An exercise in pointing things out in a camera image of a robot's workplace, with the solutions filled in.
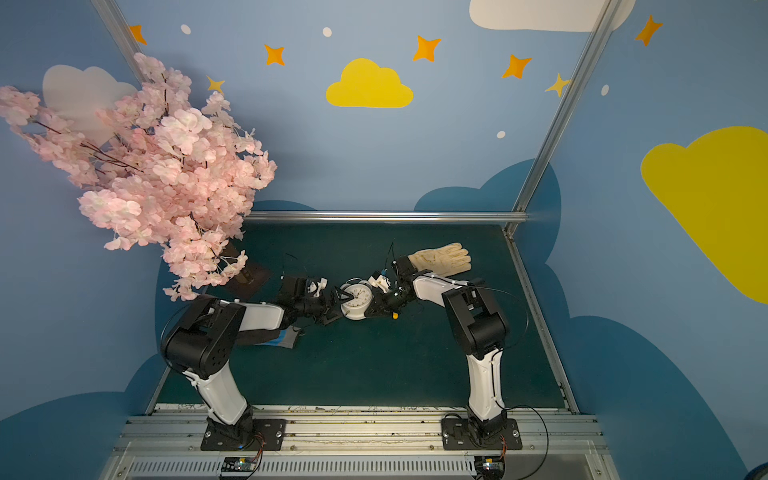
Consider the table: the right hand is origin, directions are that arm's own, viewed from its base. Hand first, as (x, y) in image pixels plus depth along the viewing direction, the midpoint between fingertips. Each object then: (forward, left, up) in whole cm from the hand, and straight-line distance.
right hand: (370, 312), depth 93 cm
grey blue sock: (-9, +25, -3) cm, 27 cm away
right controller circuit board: (-37, -34, -7) cm, 51 cm away
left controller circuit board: (-42, +29, -5) cm, 51 cm away
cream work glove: (+26, -25, -4) cm, 36 cm away
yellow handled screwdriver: (0, -8, -1) cm, 8 cm away
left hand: (+2, +7, +1) cm, 7 cm away
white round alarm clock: (0, +5, +1) cm, 5 cm away
